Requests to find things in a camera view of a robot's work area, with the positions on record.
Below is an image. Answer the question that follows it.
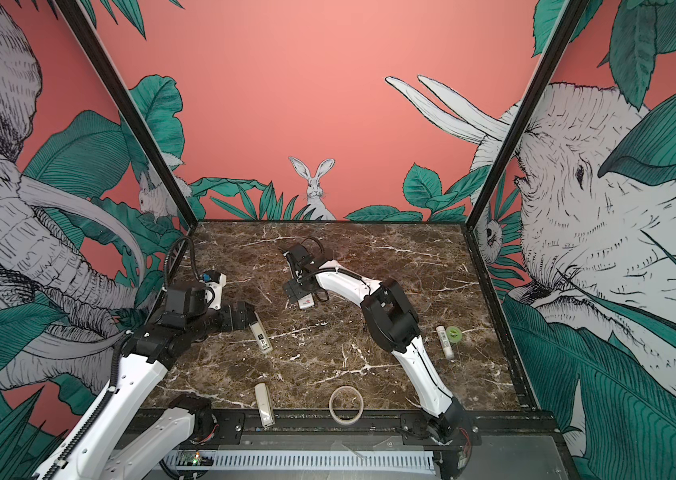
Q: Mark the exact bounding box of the black front mounting rail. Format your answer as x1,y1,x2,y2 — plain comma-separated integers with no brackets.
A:
127,409,561,448

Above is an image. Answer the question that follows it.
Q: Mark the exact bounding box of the black corrugated cable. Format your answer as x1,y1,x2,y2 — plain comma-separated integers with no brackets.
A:
163,236,202,289

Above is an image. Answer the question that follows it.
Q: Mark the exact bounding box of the white remote control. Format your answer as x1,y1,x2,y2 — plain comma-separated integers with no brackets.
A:
297,293,315,310

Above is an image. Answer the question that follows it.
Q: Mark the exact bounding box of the right black frame post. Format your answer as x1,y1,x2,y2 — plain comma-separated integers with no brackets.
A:
466,0,589,232

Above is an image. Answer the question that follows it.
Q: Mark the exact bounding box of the black frame post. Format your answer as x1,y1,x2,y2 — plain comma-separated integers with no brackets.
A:
466,0,589,232
54,0,199,233

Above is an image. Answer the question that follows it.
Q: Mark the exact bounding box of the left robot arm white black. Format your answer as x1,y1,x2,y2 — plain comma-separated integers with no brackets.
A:
29,281,259,479

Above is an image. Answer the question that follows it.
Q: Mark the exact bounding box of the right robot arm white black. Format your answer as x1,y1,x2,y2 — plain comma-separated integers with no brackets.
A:
282,243,471,445

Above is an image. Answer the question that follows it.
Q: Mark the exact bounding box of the white remote battery cover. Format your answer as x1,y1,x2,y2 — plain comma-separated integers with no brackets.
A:
254,382,276,429

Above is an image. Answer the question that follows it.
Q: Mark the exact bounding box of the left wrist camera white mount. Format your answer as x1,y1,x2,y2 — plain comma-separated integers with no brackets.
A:
201,270,227,311

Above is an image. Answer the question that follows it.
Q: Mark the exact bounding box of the white ventilation grille strip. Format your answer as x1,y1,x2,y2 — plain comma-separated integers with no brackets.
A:
163,450,437,475

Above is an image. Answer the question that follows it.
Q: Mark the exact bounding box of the tape roll ring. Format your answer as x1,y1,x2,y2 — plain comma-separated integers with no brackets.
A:
328,385,366,426

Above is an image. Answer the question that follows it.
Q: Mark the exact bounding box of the left black frame post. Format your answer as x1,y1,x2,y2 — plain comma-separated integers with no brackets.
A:
54,0,199,233

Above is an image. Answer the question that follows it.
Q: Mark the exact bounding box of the black white marker pen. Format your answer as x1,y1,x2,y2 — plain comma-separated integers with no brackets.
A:
250,321,273,355

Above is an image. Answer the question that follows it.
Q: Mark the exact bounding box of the small circuit board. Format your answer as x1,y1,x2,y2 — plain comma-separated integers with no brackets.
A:
175,451,215,469

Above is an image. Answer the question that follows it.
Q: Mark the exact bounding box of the green round cap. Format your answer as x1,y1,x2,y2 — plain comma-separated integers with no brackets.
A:
446,326,463,344

